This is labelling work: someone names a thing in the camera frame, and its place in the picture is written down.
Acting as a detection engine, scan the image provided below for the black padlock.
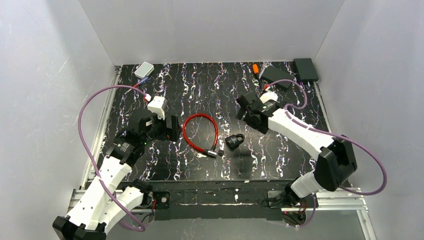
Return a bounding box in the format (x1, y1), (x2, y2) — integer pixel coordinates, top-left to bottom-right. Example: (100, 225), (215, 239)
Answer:
(224, 133), (245, 151)

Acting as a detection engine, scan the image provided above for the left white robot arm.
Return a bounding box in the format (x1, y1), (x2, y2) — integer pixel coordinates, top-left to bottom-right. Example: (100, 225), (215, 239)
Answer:
(52, 109), (182, 240)

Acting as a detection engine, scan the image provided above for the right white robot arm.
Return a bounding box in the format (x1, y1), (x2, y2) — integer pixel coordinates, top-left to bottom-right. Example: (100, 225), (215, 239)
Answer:
(236, 91), (358, 205)

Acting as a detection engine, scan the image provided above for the black flat box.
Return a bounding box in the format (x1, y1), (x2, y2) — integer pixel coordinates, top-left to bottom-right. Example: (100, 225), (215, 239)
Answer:
(261, 66), (295, 91)

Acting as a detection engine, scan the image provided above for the red blue pen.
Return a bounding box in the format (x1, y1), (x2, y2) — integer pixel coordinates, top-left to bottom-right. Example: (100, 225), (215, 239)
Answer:
(133, 76), (150, 88)

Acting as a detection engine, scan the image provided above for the white rectangular box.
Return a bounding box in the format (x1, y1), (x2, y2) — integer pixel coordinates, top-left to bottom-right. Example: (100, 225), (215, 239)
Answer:
(134, 62), (154, 79)

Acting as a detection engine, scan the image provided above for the black box in corner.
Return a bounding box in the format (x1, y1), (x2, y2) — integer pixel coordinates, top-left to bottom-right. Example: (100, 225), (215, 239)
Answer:
(293, 58), (319, 82)

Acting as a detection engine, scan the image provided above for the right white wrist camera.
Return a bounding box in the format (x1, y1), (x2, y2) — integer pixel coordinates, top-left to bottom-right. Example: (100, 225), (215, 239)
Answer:
(259, 91), (278, 103)

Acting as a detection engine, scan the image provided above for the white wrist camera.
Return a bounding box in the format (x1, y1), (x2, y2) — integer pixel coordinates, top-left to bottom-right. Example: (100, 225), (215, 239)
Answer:
(147, 96), (168, 120)
(259, 91), (278, 103)

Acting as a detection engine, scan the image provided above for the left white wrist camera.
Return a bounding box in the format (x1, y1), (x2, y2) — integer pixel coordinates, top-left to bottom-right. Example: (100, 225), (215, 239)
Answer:
(147, 96), (168, 120)

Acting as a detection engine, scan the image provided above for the orange-handled screwdriver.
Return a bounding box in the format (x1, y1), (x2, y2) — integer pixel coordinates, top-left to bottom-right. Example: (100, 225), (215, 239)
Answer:
(252, 63), (260, 82)

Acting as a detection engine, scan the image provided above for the red cable lock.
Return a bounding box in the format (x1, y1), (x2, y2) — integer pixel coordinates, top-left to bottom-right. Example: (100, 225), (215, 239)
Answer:
(181, 113), (219, 159)

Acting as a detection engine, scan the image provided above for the aluminium frame rail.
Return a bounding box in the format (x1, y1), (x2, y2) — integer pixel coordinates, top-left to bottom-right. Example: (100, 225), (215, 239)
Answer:
(60, 66), (120, 211)

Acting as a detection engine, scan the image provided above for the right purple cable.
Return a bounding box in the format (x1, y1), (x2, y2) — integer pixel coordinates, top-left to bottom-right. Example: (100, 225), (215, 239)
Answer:
(264, 79), (388, 228)

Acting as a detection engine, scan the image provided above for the purple cable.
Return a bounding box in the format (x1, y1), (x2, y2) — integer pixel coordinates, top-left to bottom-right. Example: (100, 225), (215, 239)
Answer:
(78, 85), (153, 232)
(264, 79), (388, 228)

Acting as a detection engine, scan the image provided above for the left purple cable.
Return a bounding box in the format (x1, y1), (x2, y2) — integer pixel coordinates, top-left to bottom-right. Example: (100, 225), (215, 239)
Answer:
(78, 85), (153, 232)

